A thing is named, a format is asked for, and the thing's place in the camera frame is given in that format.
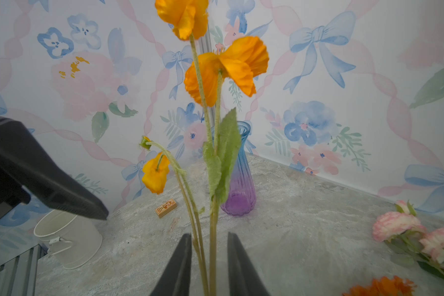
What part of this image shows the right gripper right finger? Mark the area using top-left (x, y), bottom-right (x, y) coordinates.
top-left (227, 233), bottom-right (270, 296)

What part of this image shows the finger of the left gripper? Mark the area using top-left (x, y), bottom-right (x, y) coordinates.
top-left (0, 117), bottom-right (109, 220)

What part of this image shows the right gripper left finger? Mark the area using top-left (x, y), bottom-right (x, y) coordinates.
top-left (150, 234), bottom-right (192, 296)

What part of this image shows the yellow poppy flower stem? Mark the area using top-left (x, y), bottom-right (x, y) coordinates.
top-left (139, 0), bottom-right (270, 296)

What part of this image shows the pink rose stem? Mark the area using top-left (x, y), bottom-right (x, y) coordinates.
top-left (372, 201), bottom-right (444, 279)

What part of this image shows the blue purple glass vase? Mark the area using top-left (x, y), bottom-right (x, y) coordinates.
top-left (221, 121), bottom-right (257, 217)

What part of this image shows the small wooden block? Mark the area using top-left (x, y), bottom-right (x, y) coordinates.
top-left (155, 199), bottom-right (177, 218)

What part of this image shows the cream white cup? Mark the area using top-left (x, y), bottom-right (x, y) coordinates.
top-left (33, 210), bottom-right (103, 270)

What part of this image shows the orange marigold flower stem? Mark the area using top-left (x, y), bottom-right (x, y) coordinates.
top-left (343, 276), bottom-right (417, 296)

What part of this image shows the aluminium rail frame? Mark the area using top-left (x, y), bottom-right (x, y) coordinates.
top-left (0, 244), bottom-right (48, 296)

